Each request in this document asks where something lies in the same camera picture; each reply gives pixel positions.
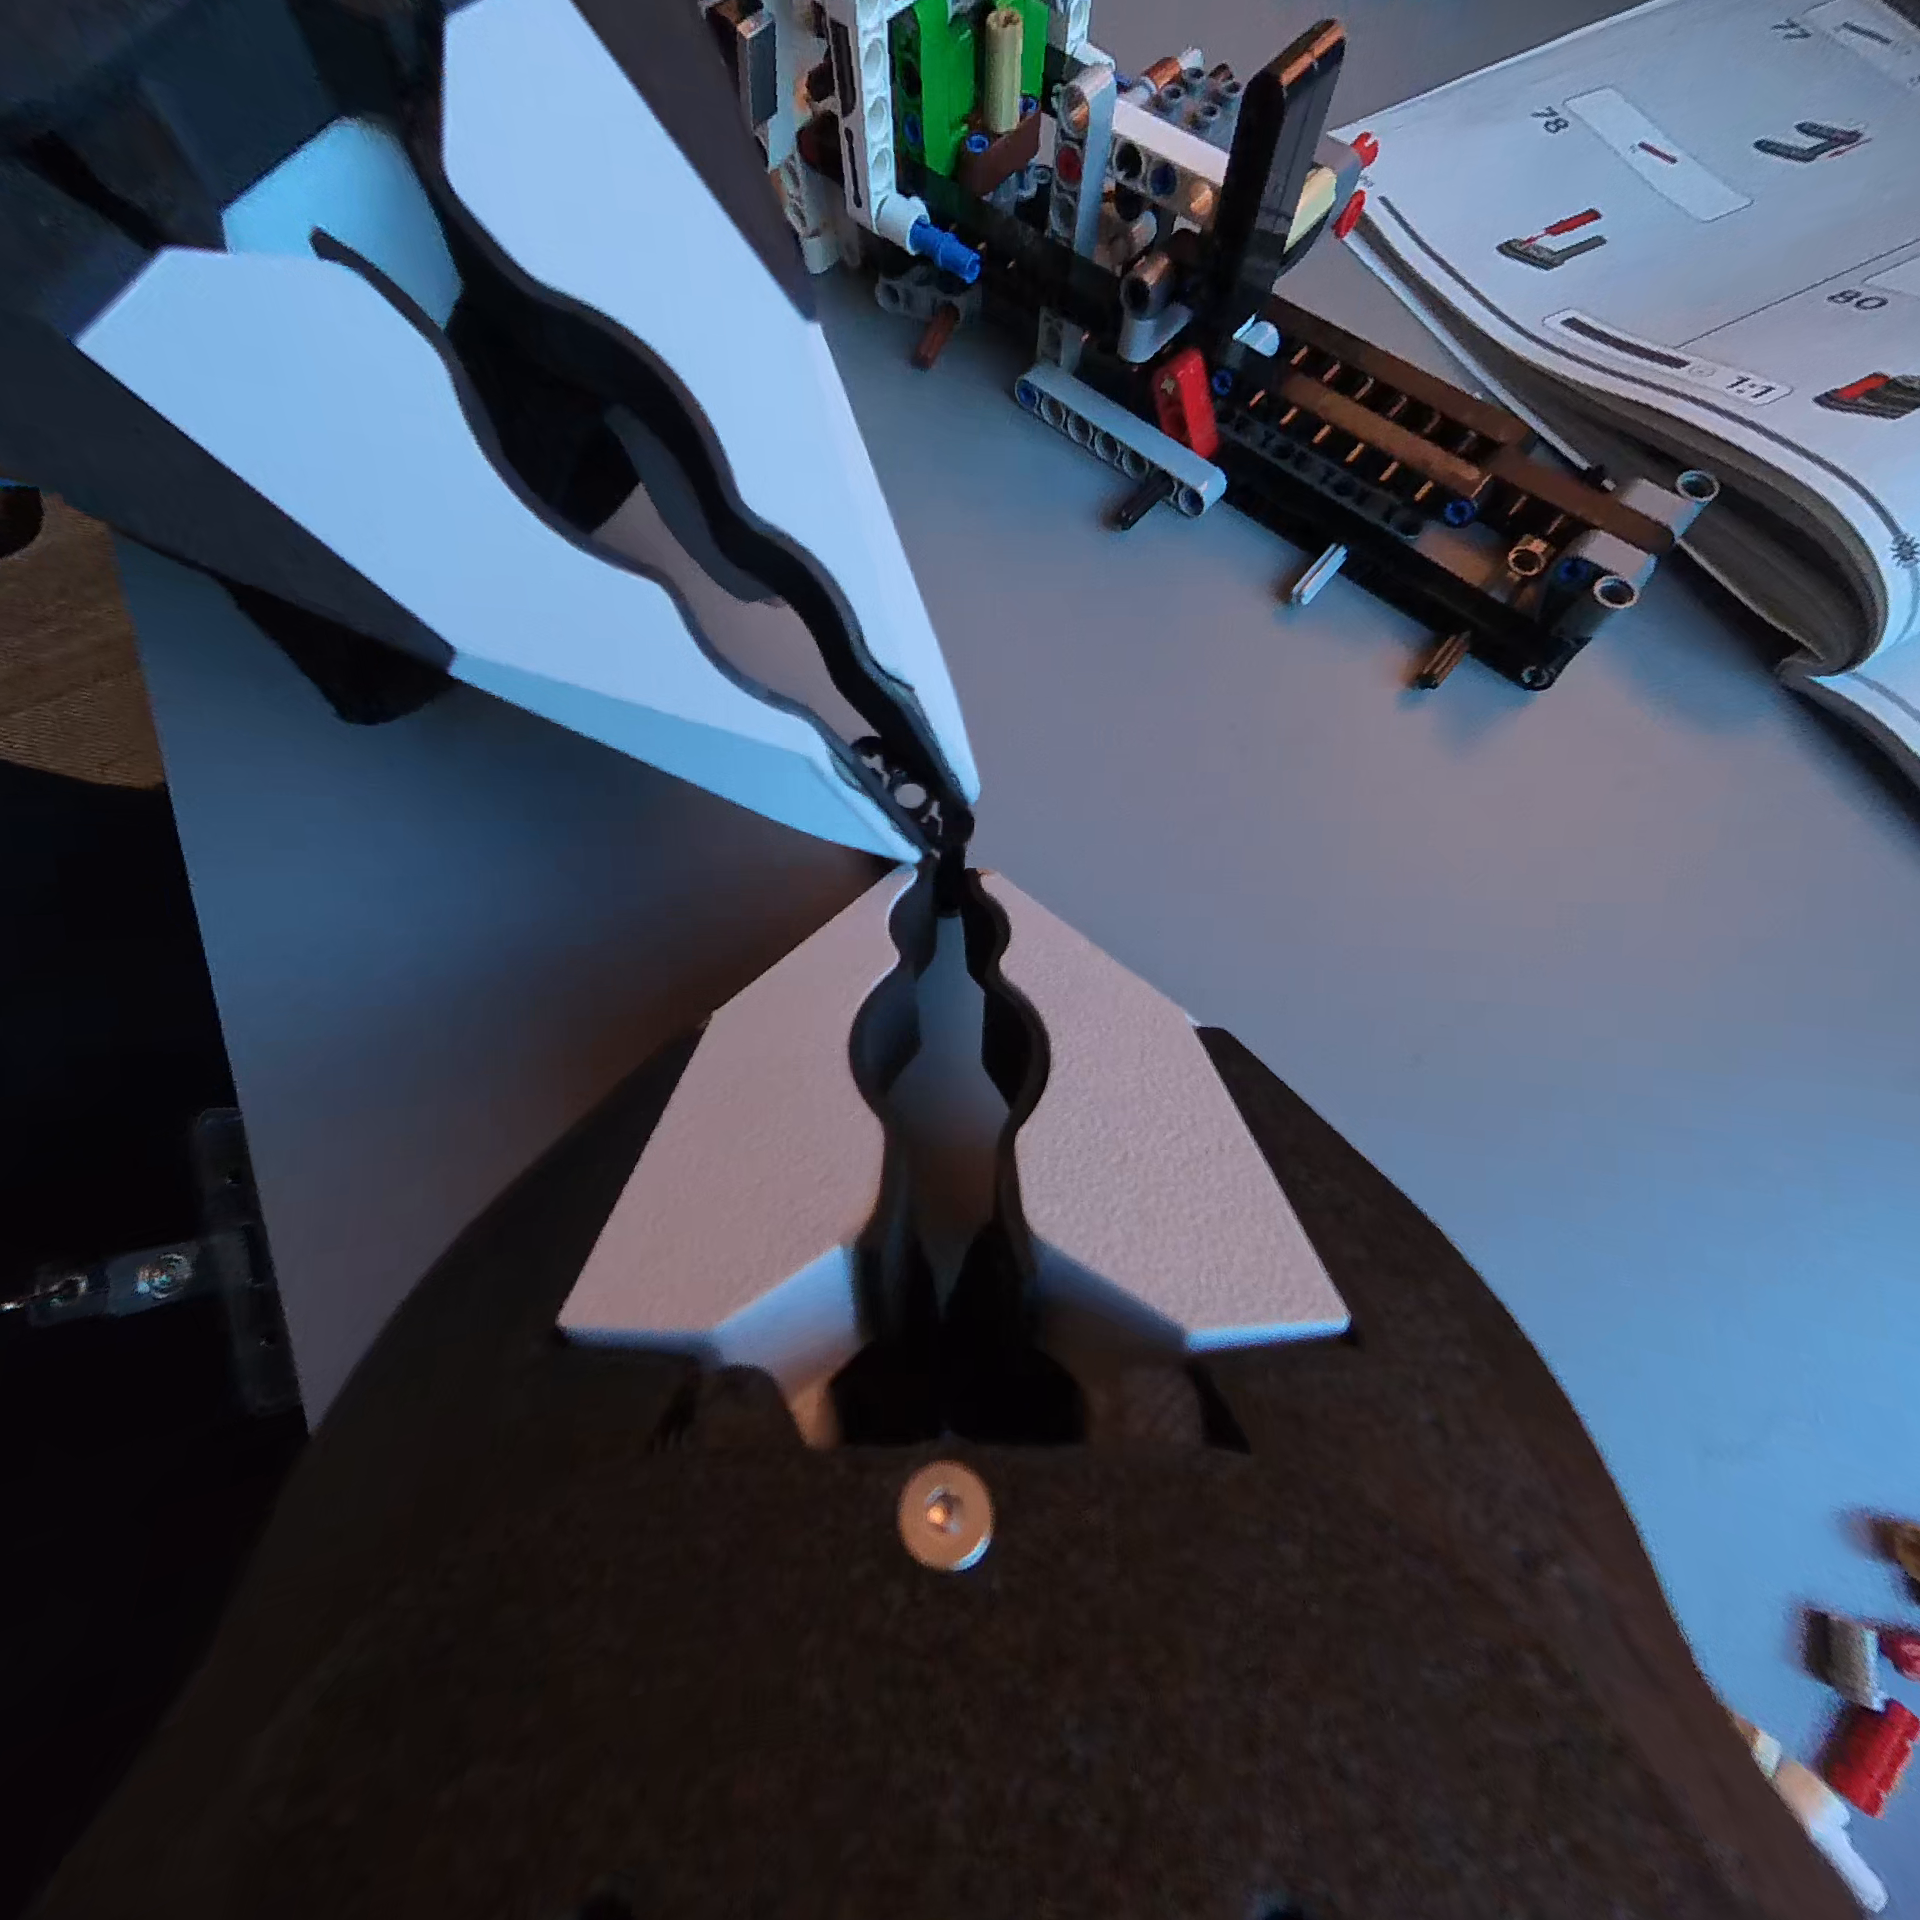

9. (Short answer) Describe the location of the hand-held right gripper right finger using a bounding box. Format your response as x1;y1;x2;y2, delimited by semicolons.
965;865;1354;1356

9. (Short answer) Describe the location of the small black lego piece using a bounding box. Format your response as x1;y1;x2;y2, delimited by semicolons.
853;730;978;920

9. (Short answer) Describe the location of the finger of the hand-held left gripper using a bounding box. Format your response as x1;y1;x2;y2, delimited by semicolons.
73;116;924;867
433;0;985;837

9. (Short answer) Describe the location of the tan lego piece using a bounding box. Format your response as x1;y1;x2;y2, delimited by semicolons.
1798;1608;1888;1708

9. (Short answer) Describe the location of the person's dark clothing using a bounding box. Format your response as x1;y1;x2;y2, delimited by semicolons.
0;755;313;1920

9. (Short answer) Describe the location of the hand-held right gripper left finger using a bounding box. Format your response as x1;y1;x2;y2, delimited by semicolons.
557;865;924;1447

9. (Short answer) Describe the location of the white lego piece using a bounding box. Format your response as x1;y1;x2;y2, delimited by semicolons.
1737;1721;1896;1909

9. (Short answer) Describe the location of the black table clamp bracket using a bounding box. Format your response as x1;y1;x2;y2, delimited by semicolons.
0;1106;296;1422

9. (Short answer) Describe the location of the partly built lego model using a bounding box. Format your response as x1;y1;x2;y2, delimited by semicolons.
705;0;1726;696

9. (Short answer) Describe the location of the red ridged lego piece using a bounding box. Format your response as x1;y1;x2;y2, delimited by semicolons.
1821;1697;1920;1819

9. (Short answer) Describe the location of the open lego instruction booklet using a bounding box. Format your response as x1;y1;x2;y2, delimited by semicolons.
1326;0;1920;807

